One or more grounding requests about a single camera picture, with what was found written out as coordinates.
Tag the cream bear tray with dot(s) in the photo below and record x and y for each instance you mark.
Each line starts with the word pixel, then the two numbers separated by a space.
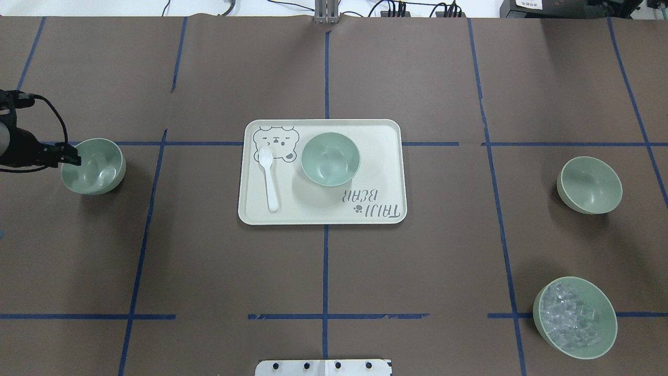
pixel 376 194

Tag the black box device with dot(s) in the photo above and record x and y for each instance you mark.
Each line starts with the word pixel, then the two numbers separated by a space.
pixel 568 9

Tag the aluminium frame post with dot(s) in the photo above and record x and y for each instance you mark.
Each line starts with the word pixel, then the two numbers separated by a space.
pixel 326 11

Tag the green bowl on tray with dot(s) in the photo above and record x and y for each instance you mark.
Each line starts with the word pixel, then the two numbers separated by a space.
pixel 330 159

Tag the white pedestal base plate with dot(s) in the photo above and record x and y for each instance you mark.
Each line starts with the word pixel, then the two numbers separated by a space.
pixel 325 367

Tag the white plastic spoon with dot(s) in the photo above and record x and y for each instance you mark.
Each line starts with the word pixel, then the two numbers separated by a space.
pixel 265 159

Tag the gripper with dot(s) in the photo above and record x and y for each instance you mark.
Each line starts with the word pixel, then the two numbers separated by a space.
pixel 22 148

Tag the green bowl with ice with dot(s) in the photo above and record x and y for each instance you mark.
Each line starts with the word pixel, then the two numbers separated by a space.
pixel 576 317

